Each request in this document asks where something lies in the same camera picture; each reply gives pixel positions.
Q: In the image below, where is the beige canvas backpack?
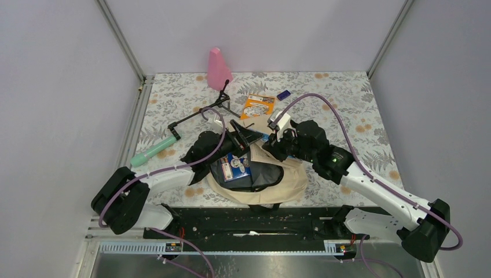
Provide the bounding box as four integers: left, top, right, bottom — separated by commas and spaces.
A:
207, 115, 310, 212

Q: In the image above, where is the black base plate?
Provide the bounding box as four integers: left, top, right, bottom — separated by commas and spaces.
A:
165, 207, 362, 252

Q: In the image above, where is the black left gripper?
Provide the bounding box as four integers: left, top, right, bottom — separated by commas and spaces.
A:
207, 120, 264, 166

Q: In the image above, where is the small purple box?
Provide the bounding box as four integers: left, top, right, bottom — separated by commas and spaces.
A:
277, 90, 291, 101

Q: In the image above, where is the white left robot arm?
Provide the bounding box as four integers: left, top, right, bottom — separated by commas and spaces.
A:
91, 113, 263, 238

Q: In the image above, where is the blue picture book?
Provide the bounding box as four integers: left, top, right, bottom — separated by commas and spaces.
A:
220, 153, 251, 182

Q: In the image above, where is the pink cone-shaped object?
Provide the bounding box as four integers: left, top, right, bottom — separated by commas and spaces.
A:
207, 47, 233, 91

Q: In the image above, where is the green tube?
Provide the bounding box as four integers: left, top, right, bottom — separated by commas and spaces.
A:
130, 136, 178, 167

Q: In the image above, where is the blue booklet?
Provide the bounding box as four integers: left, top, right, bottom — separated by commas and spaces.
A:
250, 132, 304, 170

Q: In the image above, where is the orange booklet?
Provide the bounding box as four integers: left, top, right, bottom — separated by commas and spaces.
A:
240, 94, 276, 120

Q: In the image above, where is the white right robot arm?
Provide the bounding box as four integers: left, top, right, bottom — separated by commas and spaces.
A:
263, 94, 463, 262

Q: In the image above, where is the black compass tool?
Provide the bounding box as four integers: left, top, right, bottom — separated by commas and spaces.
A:
167, 79, 240, 141

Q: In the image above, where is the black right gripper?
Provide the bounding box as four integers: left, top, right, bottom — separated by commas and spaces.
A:
262, 125, 316, 163

